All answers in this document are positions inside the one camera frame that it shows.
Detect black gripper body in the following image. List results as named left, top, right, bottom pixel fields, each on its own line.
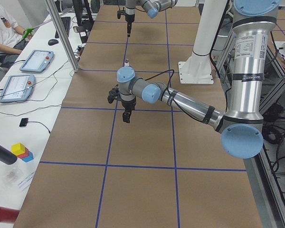
left=125, top=14, right=135, bottom=23
left=122, top=99, right=136, bottom=112

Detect white PPR valve with handle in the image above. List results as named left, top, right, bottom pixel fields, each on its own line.
left=124, top=61, right=131, bottom=67

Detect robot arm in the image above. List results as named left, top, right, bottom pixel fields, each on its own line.
left=125, top=0, right=178, bottom=37
left=108, top=0, right=280, bottom=159

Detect black keyboard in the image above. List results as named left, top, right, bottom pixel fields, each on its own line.
left=60, top=17, right=71, bottom=36

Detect black computer mouse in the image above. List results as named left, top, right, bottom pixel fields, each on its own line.
left=48, top=39, right=59, bottom=46

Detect right teach pendant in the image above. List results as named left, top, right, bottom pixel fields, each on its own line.
left=19, top=50, right=55, bottom=74

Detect teach pendant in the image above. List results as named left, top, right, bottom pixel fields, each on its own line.
left=19, top=50, right=55, bottom=74
left=0, top=74, right=36, bottom=103

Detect small black puck device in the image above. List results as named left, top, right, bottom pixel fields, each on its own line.
left=19, top=118, right=29, bottom=127

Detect stacked colour blocks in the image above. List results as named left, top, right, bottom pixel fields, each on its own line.
left=11, top=143, right=34, bottom=162

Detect left teach pendant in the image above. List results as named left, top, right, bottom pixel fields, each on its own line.
left=0, top=74, right=36, bottom=103

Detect seated person white shirt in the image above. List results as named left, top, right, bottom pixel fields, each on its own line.
left=0, top=5, right=32, bottom=68

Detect black water bottle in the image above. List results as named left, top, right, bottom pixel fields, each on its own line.
left=0, top=145, right=17, bottom=165

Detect red fire extinguisher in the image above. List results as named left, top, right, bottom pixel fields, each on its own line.
left=0, top=206, right=20, bottom=224

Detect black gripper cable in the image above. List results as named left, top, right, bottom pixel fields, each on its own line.
left=142, top=69, right=175, bottom=95

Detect grey aluminium frame post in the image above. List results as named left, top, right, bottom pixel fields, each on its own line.
left=45, top=0, right=79, bottom=73

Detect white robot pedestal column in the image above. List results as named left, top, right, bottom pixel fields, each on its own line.
left=179, top=0, right=228, bottom=85

